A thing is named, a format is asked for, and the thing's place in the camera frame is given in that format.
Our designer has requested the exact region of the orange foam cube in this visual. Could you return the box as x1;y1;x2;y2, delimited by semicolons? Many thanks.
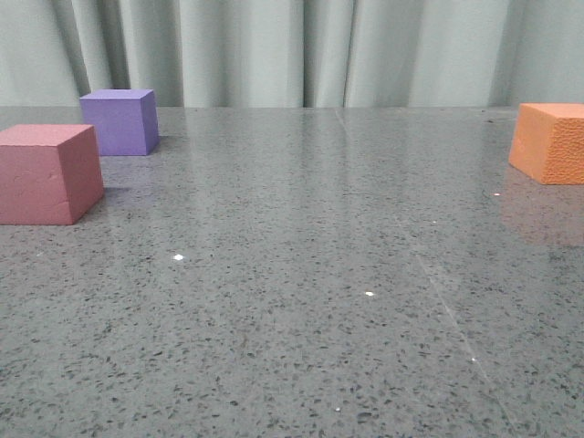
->
508;103;583;184

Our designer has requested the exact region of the purple foam cube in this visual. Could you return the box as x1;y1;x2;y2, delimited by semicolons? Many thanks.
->
79;89;159;156

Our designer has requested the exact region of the pale green curtain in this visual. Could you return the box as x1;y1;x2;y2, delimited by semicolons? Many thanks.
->
1;1;583;108

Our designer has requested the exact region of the red foam cube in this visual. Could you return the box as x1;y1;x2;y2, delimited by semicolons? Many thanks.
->
1;124;104;225

